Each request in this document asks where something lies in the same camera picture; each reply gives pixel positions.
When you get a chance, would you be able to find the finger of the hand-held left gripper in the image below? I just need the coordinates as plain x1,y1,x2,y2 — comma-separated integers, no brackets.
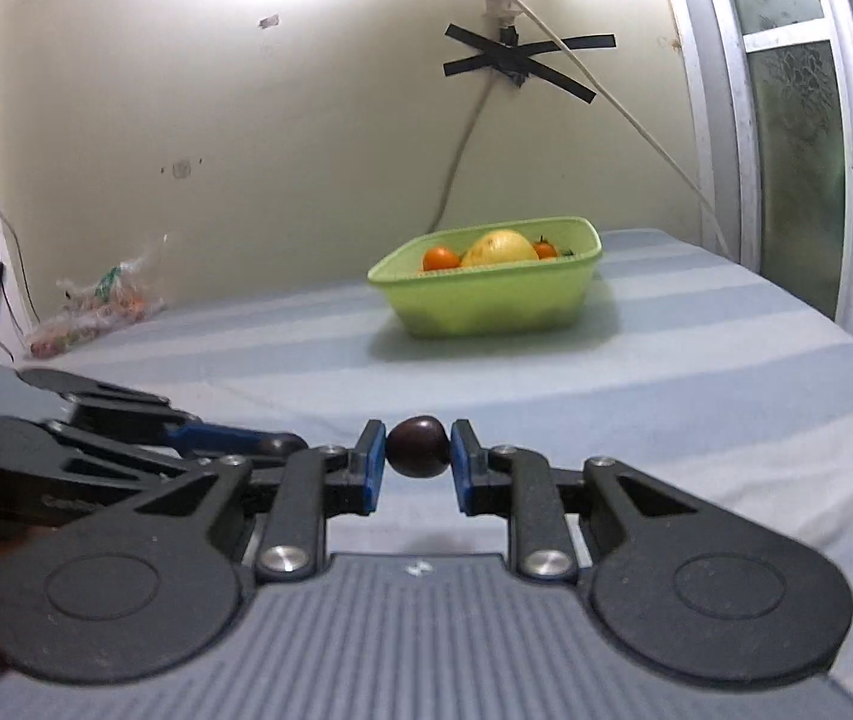
14,366,309,460
44,420,248,494

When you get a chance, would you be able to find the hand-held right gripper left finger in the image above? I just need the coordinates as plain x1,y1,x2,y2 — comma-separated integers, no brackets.
127,420,388,584

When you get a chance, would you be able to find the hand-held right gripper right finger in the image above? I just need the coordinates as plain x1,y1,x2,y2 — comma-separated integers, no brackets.
449,418,708,584

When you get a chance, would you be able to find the dark purple fruit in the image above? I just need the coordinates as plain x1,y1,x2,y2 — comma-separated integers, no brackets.
385,415,450,479

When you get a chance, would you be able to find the green plastic basket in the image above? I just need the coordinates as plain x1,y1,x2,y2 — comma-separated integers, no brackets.
367,216,603,340

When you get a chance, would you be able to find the clear plastic bag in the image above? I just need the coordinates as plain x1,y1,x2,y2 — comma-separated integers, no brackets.
25,236,169,359

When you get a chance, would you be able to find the grey striped bed sheet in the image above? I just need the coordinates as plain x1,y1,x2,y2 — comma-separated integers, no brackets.
0,227,853,720

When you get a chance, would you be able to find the yellow mango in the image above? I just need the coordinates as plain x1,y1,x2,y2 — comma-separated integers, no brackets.
460,230,540,266

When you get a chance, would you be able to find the white plug adapter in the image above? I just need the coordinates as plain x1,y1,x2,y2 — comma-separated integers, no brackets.
480,0,524,29

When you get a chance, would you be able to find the grey cable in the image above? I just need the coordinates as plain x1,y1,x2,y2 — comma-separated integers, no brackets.
426,79,495,237

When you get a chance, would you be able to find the white cable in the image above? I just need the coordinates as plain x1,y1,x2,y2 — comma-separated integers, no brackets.
505,0,734,260

